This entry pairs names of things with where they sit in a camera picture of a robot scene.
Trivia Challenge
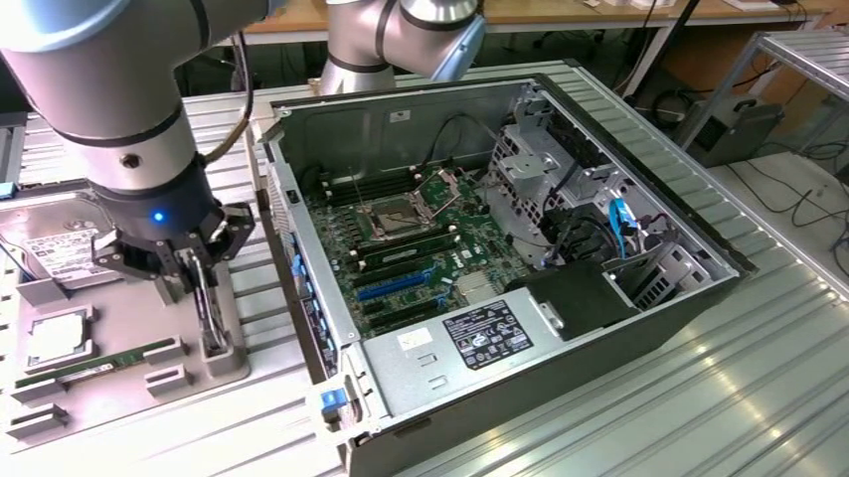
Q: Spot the black open PC case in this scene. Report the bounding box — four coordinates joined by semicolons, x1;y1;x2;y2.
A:
251;72;761;477

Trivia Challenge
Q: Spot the low metal disk bay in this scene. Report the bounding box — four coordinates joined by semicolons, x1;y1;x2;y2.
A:
601;241;740;313

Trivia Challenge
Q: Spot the aluminium frame table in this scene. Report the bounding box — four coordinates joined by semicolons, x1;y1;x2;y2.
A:
683;31;849;150

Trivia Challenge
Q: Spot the silver chipset heat sink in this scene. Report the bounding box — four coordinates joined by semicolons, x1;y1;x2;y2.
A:
453;276;498;305

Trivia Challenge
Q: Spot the loose green RAM stick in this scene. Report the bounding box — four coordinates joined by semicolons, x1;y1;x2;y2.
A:
12;339;178;390

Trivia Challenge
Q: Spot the tall metal disk bay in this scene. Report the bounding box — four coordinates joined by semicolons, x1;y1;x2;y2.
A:
489;122;627;240

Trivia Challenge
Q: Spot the CPU socket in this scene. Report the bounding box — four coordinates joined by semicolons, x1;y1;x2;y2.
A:
356;198;428;240

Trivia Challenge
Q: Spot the blue case release latch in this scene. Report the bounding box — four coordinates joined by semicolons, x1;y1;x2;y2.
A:
318;390;352;424

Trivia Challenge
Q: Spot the black box with handle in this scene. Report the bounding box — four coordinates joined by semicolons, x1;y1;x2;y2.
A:
688;94;785;169

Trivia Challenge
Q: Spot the black looped wire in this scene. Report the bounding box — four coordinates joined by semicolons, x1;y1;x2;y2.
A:
426;112;498;171

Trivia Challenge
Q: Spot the black wire bundle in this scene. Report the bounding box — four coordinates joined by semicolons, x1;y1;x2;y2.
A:
540;207;616;262

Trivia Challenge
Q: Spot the black hanging cable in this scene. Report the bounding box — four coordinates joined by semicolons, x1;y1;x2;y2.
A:
621;0;707;100

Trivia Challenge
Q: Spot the black RAM slot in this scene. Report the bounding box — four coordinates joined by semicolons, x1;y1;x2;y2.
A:
354;232;457;258
348;224;448;250
330;187;424;208
327;180;421;201
322;168;417;189
325;174;418;195

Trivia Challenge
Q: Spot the blue expansion slot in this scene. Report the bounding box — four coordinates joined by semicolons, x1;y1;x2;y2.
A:
357;277;430;303

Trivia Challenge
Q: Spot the black plastic shroud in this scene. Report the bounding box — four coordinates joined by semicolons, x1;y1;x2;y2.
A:
506;261;643;345

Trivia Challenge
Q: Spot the grey parts rack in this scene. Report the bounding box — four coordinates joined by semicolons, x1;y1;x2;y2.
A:
0;183;255;454

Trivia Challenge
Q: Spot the short black expansion slot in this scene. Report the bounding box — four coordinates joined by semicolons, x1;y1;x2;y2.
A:
364;297;414;317

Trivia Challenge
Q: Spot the wooden desk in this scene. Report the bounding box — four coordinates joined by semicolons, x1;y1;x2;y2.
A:
235;0;832;37

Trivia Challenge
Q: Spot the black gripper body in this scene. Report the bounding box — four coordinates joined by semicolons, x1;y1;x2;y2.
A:
90;153;231;247

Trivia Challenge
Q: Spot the silver CPU chip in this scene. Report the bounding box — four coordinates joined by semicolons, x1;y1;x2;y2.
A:
24;314;94;370

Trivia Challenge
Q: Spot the installed green RAM stick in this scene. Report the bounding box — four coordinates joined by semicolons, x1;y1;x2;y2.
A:
361;237;461;265

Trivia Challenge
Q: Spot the blue flat wire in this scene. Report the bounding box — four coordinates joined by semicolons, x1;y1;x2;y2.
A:
605;195;640;262

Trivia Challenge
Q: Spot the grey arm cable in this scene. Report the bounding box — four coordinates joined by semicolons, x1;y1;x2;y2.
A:
202;32;259;164

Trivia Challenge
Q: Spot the grey power supply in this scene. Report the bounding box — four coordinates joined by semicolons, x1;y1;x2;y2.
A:
361;290;640;419

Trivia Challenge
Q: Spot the metal socket cover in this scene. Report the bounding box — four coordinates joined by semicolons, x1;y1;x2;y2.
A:
413;167;477;211

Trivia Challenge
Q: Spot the silver hard disk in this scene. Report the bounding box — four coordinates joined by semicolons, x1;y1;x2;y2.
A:
0;191;129;292

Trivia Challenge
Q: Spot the green motherboard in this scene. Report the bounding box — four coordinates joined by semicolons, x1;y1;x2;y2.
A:
302;166;533;340

